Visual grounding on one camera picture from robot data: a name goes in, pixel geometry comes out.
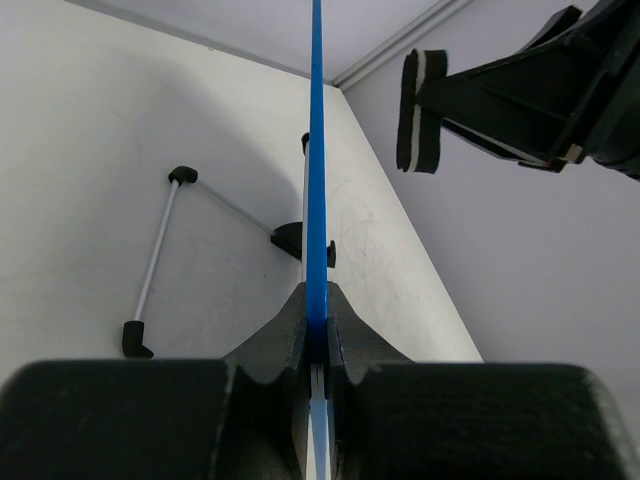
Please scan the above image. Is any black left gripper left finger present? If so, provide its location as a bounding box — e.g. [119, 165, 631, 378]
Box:
[1, 286, 306, 479]

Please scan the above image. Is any blue framed whiteboard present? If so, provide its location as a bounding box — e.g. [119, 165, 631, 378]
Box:
[303, 1, 331, 479]

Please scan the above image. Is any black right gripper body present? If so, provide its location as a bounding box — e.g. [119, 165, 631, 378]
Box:
[549, 1, 639, 180]

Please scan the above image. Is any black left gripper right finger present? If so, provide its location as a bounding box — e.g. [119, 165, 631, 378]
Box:
[328, 284, 639, 479]

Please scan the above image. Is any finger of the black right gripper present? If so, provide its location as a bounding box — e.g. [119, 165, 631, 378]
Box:
[418, 20, 579, 173]

